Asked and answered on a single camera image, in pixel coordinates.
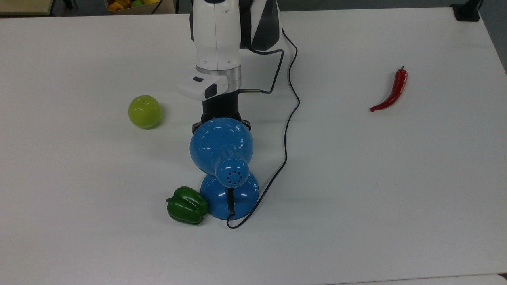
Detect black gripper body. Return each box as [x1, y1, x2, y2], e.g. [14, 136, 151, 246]
[201, 90, 242, 123]

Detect blue desk lamp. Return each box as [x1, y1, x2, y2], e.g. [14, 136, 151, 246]
[189, 117, 260, 221]

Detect yellow-green toy apple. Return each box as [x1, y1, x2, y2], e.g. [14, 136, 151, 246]
[128, 95, 163, 129]

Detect green toy bell pepper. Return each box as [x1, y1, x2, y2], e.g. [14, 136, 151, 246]
[166, 186, 209, 226]

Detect cardboard box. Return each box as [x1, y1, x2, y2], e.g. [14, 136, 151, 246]
[104, 0, 175, 15]

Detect red toy chili pepper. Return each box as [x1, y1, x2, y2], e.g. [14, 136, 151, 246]
[370, 66, 408, 112]

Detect black table clamp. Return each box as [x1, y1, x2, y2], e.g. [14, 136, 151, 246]
[451, 0, 483, 22]

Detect black lamp power cable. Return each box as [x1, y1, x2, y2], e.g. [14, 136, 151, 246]
[227, 28, 300, 229]

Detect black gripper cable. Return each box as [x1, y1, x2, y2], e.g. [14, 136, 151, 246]
[238, 48, 285, 95]

